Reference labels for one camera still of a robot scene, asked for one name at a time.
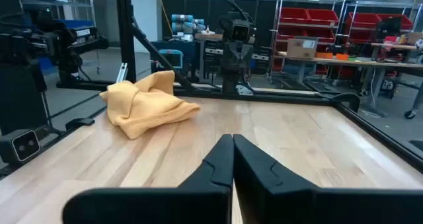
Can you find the wire shelf rack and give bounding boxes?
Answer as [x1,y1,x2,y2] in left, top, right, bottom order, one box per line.
[343,1,423,86]
[269,0,346,85]

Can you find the grey metal shelf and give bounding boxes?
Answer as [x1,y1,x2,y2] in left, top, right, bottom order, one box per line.
[19,0,97,50]

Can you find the black computer monitor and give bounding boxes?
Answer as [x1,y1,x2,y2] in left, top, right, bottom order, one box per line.
[375,17,403,42]

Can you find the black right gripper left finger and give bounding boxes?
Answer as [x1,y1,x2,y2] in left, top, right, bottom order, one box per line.
[61,133,235,224]

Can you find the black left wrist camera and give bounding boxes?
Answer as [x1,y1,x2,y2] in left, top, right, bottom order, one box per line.
[230,24,251,42]

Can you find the long wooden workbench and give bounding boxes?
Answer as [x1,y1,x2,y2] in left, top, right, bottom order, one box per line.
[277,51,423,119]

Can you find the red storage bin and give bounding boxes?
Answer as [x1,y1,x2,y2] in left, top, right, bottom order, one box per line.
[307,9,340,26]
[346,28,377,43]
[276,28,335,44]
[345,12,381,29]
[376,14,414,30]
[280,7,311,24]

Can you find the brown cardboard box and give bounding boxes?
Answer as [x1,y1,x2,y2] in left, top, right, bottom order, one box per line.
[286,37,319,59]

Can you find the yellow waffle weave towel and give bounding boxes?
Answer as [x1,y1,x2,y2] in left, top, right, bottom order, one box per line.
[98,70,202,140]

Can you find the black frame clamp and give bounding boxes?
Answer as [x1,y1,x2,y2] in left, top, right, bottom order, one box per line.
[65,117,96,131]
[330,92,361,112]

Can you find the yellow hanging cable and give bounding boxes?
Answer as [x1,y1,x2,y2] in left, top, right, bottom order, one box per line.
[158,0,174,36]

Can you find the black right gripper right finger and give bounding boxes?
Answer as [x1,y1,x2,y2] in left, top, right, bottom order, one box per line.
[233,133,423,224]

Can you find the small black depth camera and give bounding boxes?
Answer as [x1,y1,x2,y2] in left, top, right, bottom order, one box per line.
[0,128,42,167]

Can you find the silver aluminium bracket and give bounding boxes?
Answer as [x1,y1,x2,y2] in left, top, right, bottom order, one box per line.
[115,62,129,84]

